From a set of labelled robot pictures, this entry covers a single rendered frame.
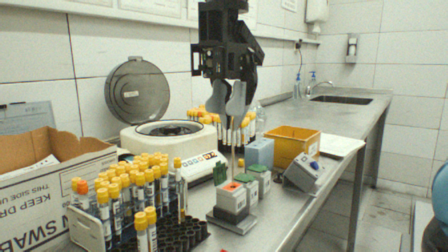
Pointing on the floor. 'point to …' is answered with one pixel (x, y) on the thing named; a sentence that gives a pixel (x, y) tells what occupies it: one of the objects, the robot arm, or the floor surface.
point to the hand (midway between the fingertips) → (233, 122)
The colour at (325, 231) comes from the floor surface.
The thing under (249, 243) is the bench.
